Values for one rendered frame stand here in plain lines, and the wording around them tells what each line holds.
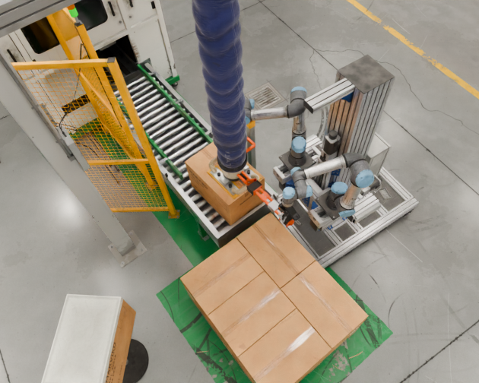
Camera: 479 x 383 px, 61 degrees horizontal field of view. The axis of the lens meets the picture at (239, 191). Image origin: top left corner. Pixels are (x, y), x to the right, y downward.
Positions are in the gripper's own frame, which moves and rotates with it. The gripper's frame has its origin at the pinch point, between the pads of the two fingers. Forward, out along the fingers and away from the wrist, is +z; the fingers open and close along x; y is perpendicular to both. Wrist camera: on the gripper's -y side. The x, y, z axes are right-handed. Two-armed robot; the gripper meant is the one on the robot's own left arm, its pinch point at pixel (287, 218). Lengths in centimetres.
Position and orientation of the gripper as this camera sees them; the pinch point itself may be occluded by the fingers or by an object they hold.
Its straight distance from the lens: 292.0
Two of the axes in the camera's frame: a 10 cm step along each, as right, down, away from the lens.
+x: -7.7, 5.6, -2.9
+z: 0.5, 5.1, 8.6
